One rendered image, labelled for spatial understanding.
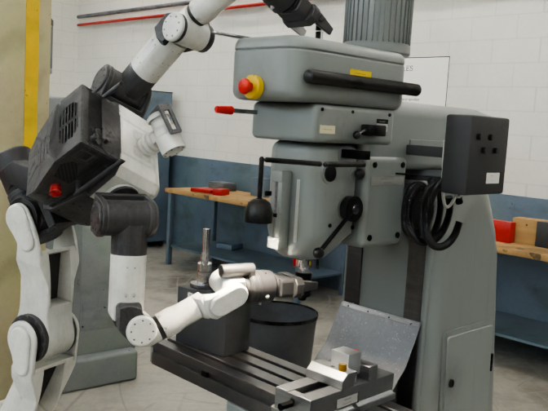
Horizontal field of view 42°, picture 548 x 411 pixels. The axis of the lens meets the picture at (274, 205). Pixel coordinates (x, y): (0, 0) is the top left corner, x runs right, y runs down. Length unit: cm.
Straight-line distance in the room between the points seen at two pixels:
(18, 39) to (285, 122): 176
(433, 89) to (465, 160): 491
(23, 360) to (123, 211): 62
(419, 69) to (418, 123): 476
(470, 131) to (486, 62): 466
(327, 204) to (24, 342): 94
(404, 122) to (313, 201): 40
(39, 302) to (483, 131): 132
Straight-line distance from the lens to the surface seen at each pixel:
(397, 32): 213
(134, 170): 190
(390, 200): 210
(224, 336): 229
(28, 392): 228
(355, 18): 215
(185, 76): 947
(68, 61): 1177
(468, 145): 194
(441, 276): 226
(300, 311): 430
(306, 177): 190
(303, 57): 179
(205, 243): 236
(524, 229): 580
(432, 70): 687
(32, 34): 343
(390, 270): 231
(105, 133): 189
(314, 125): 184
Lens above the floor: 167
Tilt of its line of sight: 6 degrees down
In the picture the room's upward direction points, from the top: 3 degrees clockwise
